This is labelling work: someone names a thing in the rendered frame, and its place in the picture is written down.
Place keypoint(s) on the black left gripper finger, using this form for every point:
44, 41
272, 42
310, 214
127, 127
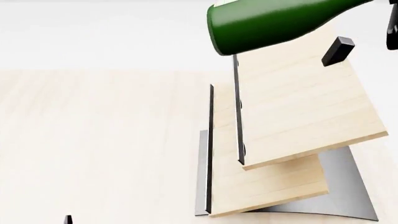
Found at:
68, 220

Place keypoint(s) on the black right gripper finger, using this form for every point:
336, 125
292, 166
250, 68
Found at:
393, 28

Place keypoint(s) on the green glass wine bottle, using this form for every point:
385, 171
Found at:
264, 23

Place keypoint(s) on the large light wooden rack shelf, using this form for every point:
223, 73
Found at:
304, 105

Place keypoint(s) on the grey metal curved rack base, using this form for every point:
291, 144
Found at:
345, 186

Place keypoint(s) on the small light wooden rack shelf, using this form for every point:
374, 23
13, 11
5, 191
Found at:
267, 186

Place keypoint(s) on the black rectangular stopper block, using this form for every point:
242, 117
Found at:
337, 51

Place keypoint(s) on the black metal shelf rail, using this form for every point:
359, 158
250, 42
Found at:
210, 163
238, 116

